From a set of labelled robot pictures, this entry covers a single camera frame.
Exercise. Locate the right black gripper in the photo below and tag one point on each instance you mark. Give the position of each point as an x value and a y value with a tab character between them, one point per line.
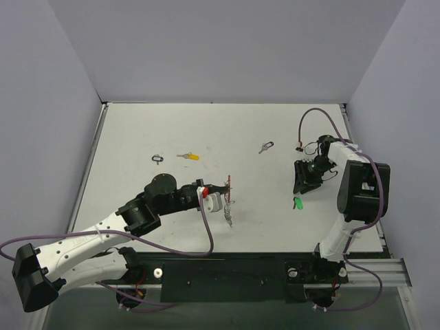
306	173

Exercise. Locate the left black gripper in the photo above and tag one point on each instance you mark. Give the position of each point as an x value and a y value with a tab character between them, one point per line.
218	190

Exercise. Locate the red-handled metal keyring holder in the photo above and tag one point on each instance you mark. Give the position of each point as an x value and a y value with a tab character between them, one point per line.
228	202

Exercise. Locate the key with green tag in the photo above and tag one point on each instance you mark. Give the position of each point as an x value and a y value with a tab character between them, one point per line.
297	203

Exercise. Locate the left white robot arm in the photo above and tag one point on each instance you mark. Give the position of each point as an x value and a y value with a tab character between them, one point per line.
41	274

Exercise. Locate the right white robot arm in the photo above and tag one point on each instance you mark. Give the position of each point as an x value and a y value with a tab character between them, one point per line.
362	197

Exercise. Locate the key with yellow tag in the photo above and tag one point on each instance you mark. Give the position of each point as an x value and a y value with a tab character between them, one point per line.
189	156

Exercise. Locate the key with small black tag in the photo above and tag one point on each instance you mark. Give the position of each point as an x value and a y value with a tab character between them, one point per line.
266	146

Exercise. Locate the key with large black tag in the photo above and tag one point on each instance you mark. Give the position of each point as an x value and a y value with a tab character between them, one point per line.
157	159

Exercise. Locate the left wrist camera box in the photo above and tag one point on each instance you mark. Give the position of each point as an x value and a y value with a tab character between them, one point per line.
209	200

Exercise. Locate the aluminium frame rail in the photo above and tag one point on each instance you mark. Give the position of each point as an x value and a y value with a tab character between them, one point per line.
392	271

